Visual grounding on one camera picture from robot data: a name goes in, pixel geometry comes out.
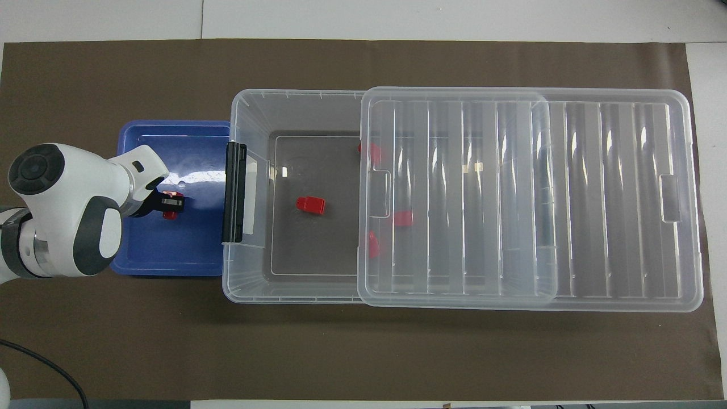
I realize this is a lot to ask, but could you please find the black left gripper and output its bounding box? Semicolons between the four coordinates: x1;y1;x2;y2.
132;186;186;220

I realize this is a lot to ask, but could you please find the clear ribbed box lid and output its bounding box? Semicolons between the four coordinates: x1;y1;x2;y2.
356;86;704;313

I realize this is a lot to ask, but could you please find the blue plastic tray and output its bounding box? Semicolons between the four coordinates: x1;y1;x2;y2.
108;120;232;277

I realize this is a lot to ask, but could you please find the clear plastic storage box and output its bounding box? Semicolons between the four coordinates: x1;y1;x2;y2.
222;89;558;305

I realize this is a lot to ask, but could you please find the brown table mat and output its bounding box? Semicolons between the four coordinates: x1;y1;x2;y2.
0;39;725;401

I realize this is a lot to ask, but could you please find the black box latch handle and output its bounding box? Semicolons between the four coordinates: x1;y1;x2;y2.
221;142;248;244

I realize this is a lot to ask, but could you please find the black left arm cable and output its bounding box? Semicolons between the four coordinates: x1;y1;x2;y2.
0;339;90;409

